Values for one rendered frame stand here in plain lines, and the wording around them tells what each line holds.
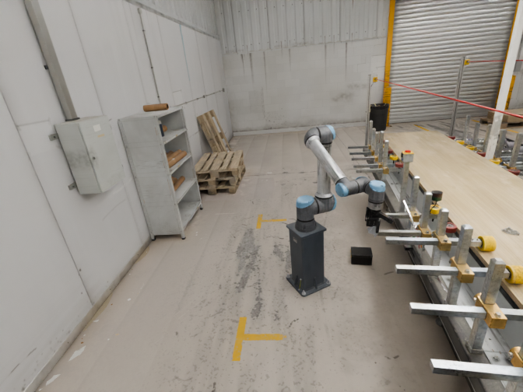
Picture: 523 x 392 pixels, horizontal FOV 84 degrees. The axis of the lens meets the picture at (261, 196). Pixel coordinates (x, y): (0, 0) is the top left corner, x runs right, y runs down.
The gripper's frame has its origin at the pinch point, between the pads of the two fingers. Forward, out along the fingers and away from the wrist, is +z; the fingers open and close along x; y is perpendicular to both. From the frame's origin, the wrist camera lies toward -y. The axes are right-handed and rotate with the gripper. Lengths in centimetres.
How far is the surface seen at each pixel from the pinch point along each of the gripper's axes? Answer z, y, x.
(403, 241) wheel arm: -12.7, -9.0, 26.4
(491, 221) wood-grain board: -9, -67, -7
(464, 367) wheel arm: -13, -10, 100
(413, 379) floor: 82, -23, 37
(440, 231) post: -17.6, -28.0, 22.5
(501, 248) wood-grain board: -9, -58, 23
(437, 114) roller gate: 58, -306, -813
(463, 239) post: -28, -27, 48
